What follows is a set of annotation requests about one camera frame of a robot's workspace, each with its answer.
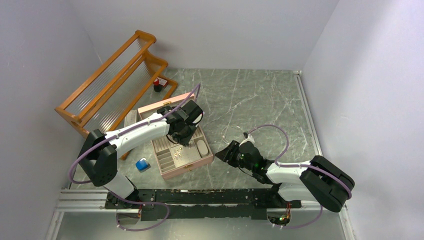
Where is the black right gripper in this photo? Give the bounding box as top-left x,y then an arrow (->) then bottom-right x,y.
215,139 -> 255,172

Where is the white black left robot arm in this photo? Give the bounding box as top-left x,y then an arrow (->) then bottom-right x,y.
76,99 -> 204,208

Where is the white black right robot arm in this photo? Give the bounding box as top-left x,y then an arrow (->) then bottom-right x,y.
215,140 -> 355,213

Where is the pink jewelry box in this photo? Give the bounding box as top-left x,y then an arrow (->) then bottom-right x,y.
138,93 -> 214,180

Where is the white oval pad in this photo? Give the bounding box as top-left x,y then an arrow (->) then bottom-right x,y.
196,139 -> 209,158

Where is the silver pearl bangle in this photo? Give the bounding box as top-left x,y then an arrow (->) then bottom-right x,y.
221,125 -> 245,145

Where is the blue left scraper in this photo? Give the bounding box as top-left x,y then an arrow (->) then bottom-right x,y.
135,157 -> 151,172

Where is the red black stamp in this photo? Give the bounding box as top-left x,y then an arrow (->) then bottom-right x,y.
153,78 -> 163,93

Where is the red white small box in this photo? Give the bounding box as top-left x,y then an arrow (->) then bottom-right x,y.
157,77 -> 169,88

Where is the orange wooden rack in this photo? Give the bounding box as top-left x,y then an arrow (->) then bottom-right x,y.
54,30 -> 179,161

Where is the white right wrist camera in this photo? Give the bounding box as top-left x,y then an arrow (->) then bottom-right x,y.
240,132 -> 255,145

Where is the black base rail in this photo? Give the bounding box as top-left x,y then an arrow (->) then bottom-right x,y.
104,187 -> 302,221

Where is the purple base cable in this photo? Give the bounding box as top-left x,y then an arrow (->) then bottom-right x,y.
102,187 -> 170,232

